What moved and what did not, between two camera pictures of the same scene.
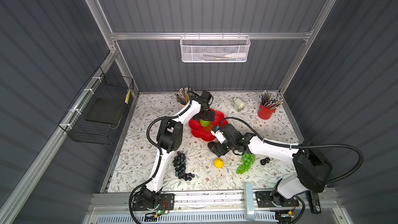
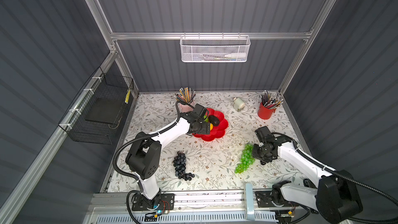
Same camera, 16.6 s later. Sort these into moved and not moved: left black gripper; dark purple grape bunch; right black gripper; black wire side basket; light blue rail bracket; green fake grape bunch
Moved: left black gripper; right black gripper
Not moved: light blue rail bracket; black wire side basket; dark purple grape bunch; green fake grape bunch
